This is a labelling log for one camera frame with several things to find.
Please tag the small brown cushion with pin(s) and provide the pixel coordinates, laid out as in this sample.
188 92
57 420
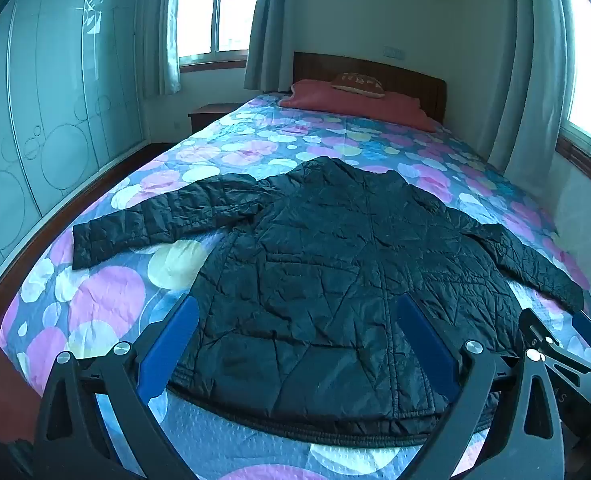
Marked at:
358 84

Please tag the window with brown sill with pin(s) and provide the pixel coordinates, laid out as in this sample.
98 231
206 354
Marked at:
215 10

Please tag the red pillow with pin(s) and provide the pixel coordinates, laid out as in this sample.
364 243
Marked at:
360 105

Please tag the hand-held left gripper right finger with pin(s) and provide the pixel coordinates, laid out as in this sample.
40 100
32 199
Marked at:
424 347

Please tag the long grey curtain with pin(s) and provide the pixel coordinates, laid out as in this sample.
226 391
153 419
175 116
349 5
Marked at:
270 25

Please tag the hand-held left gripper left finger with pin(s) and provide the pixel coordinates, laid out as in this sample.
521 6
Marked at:
171 342

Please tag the white sheer curtain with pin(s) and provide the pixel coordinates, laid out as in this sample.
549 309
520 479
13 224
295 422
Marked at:
530 75

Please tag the wooden bed headboard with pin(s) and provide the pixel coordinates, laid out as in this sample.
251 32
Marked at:
415 85

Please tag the white wall outlet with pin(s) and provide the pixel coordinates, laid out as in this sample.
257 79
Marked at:
394 52

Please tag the glass door wardrobe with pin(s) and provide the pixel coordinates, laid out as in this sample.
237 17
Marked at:
50 110

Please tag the black quilted jacket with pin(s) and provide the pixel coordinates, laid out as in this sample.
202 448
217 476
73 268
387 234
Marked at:
325 260

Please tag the wooden nightstand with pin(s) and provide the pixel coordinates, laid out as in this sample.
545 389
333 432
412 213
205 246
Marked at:
210 112

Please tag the short pale curtain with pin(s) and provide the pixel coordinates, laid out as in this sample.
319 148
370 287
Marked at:
163 35

